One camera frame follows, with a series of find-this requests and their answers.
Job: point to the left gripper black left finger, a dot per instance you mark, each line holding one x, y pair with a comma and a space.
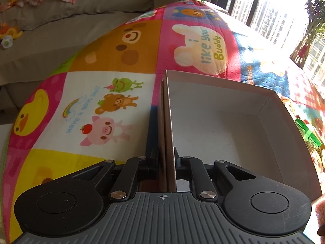
141, 173

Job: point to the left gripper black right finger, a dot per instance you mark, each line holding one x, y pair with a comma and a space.
194, 171

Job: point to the white cardboard box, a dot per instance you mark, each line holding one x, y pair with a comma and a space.
218, 119

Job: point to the colourful cartoon play mat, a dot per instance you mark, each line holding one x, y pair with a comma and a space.
92, 111

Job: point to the beige sofa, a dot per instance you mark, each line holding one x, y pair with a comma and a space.
50, 35

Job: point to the orange plush toy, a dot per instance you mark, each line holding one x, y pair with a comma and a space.
10, 35

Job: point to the potted plant with red ribbon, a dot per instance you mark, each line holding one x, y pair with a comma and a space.
314, 31

